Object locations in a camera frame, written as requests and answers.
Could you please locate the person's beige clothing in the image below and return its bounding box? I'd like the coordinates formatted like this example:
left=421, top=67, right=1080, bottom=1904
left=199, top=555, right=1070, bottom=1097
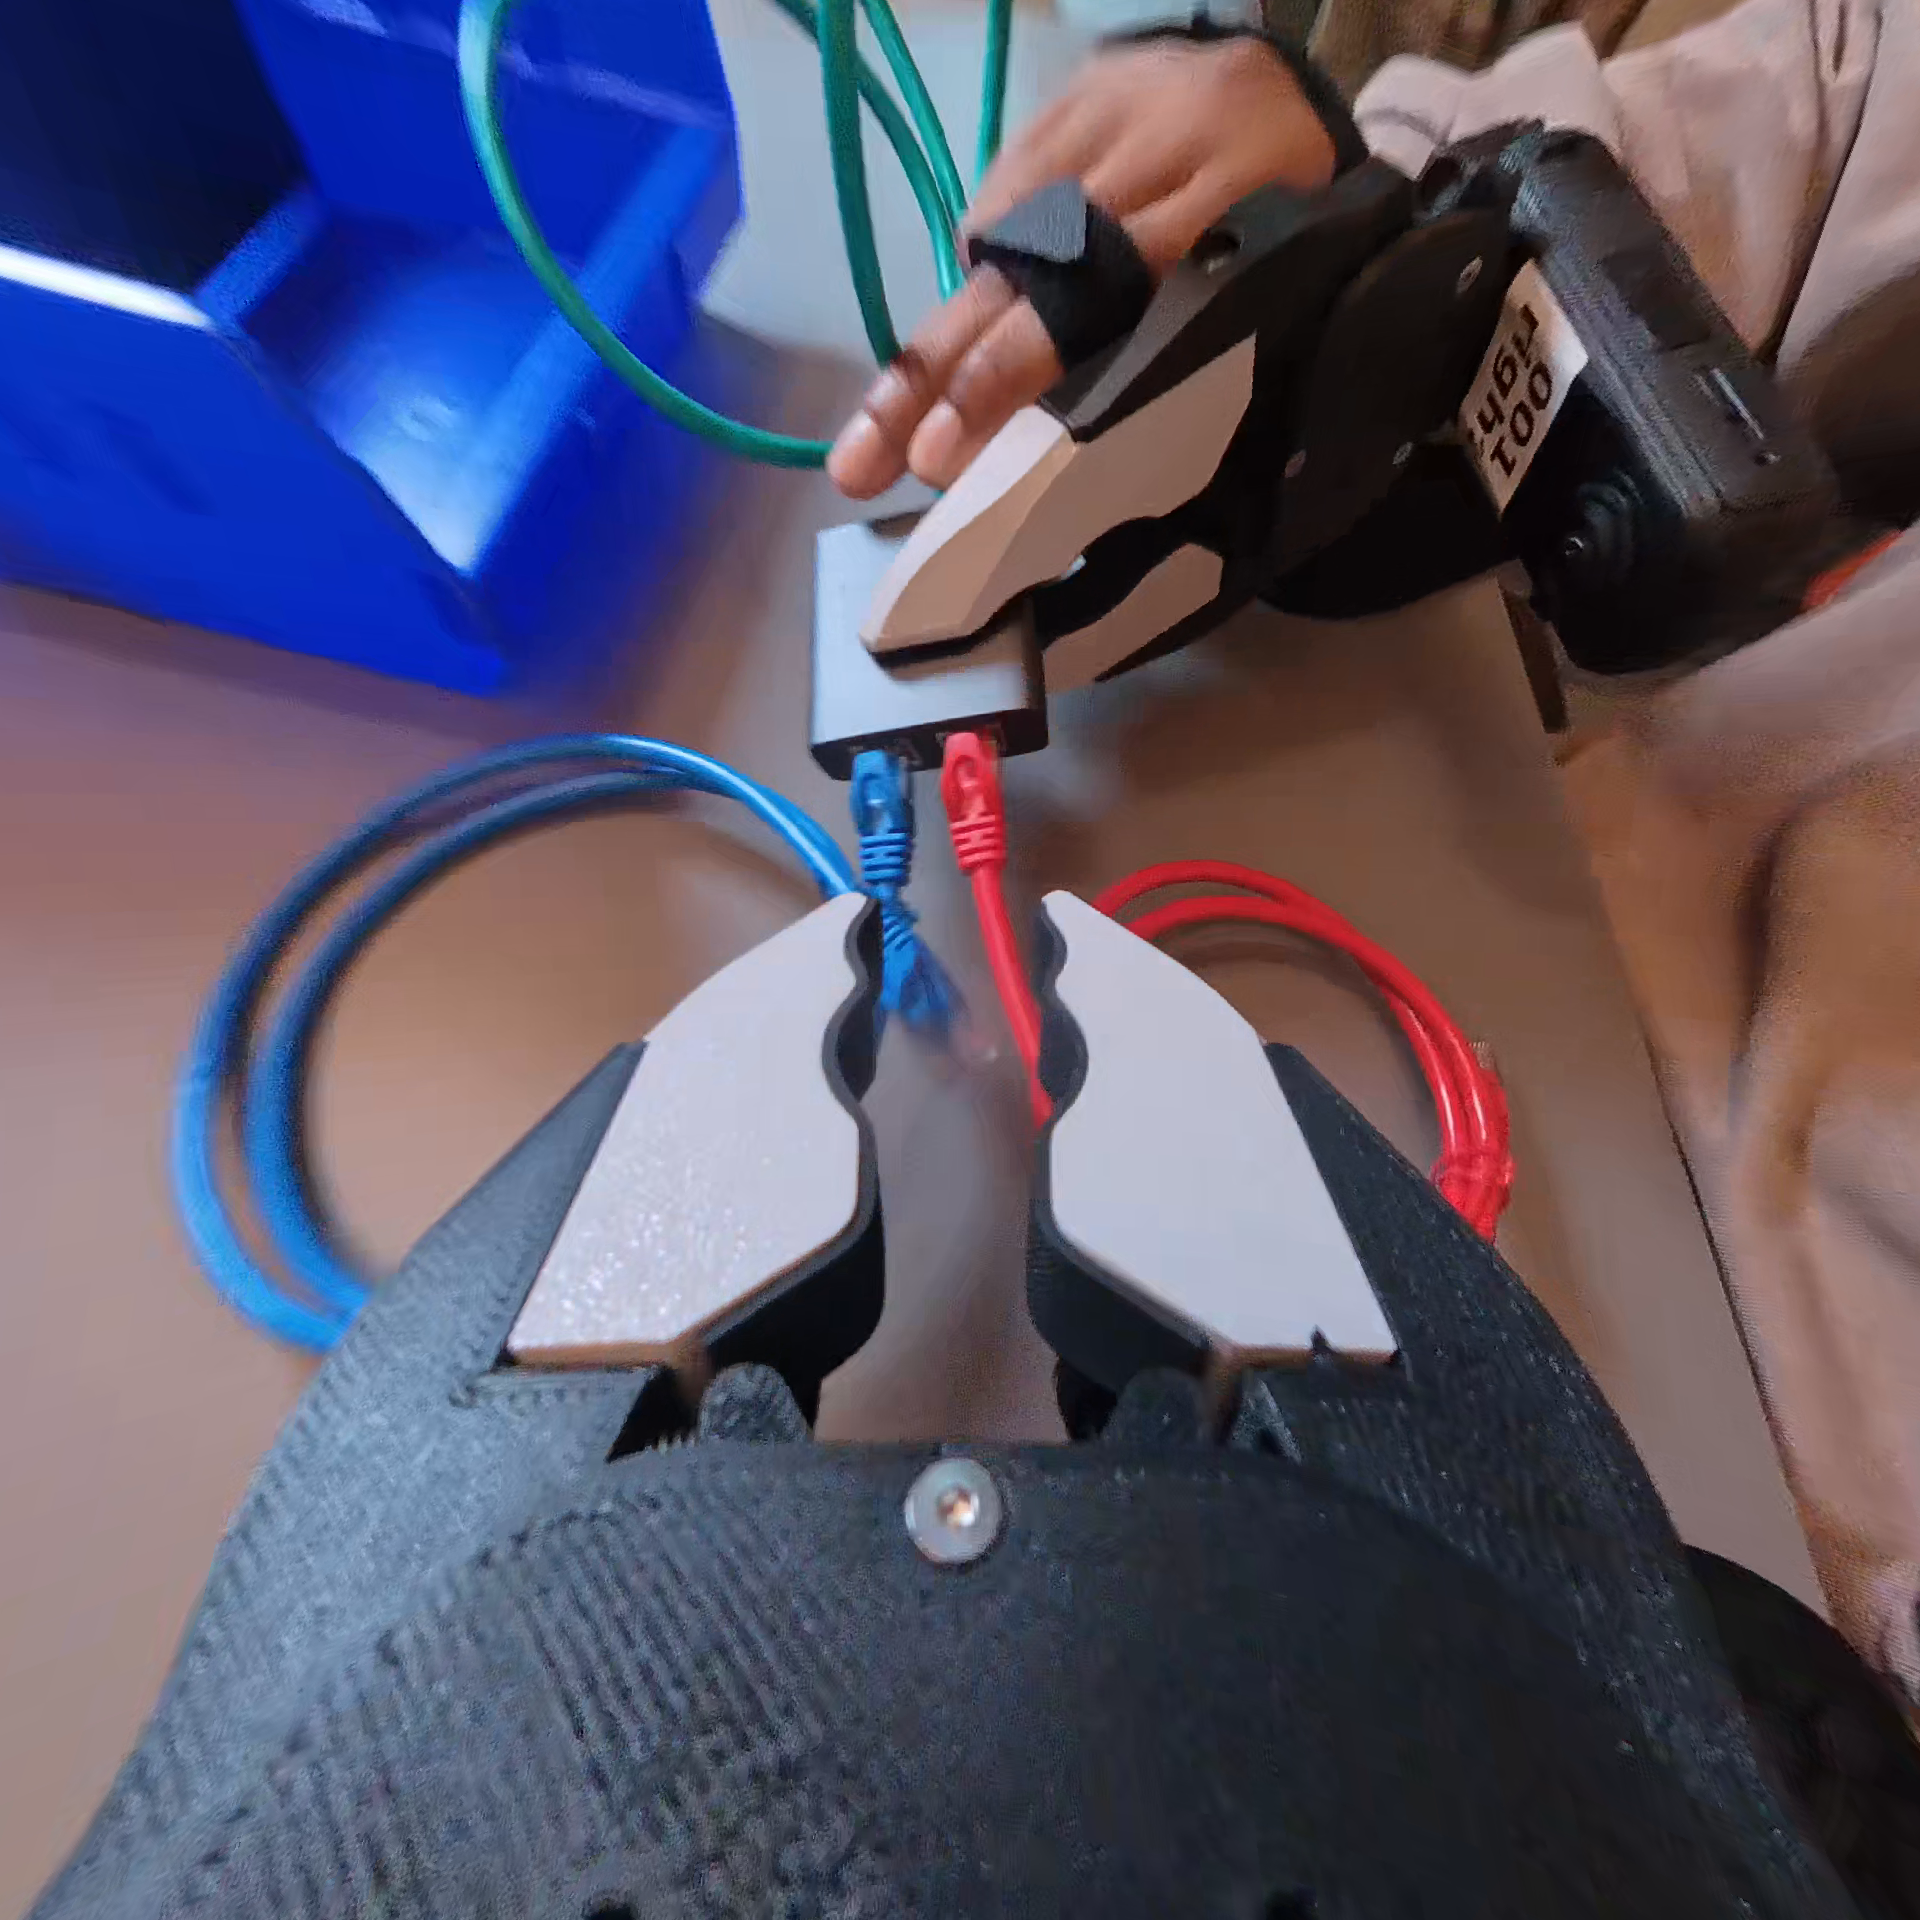
left=1351, top=0, right=1920, bottom=1713

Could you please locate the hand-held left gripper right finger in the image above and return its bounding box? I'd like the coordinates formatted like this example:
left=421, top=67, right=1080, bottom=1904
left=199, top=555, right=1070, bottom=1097
left=1024, top=889, right=1403, bottom=1408

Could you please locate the blue plastic bin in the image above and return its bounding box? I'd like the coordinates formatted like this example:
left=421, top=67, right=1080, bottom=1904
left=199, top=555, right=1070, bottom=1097
left=0, top=0, right=748, bottom=700

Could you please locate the person's right forearm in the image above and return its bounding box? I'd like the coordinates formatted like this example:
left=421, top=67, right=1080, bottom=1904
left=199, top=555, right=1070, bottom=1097
left=1078, top=0, right=1666, bottom=173

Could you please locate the green ethernet cable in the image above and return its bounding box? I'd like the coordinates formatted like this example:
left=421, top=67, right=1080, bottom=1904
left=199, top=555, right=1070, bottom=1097
left=456, top=0, right=1014, bottom=470

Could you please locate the blue ethernet cable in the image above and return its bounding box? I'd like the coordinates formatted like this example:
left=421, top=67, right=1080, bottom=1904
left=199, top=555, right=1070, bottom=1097
left=172, top=731, right=962, bottom=1353

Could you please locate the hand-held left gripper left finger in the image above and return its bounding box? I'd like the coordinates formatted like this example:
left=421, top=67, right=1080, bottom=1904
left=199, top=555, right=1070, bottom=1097
left=503, top=892, right=887, bottom=1437

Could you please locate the black network switch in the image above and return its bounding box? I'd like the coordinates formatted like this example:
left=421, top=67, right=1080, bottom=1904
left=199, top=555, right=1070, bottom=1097
left=808, top=516, right=1052, bottom=782

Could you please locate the person's right hand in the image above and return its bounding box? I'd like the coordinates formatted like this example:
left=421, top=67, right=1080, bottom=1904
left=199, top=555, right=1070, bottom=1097
left=826, top=34, right=1341, bottom=505

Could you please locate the red ethernet cable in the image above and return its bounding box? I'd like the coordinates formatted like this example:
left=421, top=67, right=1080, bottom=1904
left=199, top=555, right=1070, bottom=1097
left=938, top=726, right=1517, bottom=1249

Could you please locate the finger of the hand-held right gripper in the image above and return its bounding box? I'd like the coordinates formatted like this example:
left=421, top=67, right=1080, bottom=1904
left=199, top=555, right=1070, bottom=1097
left=859, top=334, right=1261, bottom=666
left=1036, top=539, right=1235, bottom=693

